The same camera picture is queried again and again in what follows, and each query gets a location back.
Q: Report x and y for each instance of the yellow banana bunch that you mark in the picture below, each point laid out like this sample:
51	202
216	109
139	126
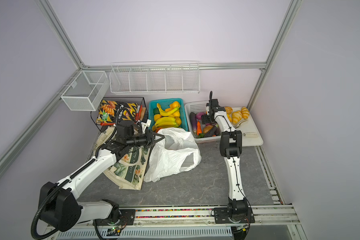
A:
165	122

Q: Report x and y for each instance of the orange carrot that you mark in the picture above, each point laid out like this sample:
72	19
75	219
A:
199	128

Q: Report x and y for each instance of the cream canvas tote bag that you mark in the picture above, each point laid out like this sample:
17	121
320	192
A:
128	173

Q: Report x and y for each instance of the croissant right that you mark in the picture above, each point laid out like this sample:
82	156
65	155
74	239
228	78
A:
245	113

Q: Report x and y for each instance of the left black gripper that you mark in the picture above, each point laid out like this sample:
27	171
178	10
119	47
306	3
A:
150	140

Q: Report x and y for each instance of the teal plastic fruit basket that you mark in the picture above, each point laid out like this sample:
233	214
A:
168	108

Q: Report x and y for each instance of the white plastic vegetable basket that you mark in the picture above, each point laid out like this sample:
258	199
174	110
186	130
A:
197	107

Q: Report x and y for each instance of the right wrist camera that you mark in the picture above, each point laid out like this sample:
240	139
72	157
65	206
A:
209	110

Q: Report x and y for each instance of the white plastic grocery bag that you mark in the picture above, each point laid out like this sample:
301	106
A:
178	152

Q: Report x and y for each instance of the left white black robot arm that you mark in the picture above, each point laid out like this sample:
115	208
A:
59	209

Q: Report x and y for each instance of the white tray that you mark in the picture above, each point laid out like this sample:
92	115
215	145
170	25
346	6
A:
249	126

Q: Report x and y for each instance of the dark purple eggplant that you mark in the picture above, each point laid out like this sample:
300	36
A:
193	121

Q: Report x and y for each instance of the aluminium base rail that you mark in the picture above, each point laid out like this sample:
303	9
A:
185	223

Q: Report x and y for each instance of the white wire wall rack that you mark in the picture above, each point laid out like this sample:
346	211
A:
155	77

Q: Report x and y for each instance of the black wire wooden shelf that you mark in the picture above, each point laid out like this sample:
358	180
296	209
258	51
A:
141	115

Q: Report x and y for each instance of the purple red onion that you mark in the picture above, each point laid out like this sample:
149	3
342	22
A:
200	115

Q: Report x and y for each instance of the single yellow banana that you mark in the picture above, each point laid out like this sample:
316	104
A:
167	113

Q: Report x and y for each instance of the black yellow chips bag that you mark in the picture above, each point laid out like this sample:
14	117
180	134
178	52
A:
112	111

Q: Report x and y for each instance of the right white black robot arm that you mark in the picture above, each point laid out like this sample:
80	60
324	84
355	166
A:
238	208

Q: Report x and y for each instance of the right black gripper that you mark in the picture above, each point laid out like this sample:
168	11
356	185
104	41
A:
205	119

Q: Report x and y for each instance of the croissant middle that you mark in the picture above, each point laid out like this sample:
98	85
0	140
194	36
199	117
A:
236	117

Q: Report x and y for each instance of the brown potato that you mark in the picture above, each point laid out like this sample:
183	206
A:
207	128

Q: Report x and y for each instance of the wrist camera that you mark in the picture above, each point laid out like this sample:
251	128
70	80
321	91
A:
209	110
145	122

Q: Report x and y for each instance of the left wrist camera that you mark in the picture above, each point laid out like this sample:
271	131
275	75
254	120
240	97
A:
145	122

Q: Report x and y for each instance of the white mesh wall basket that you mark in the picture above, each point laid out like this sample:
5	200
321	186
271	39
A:
86	90

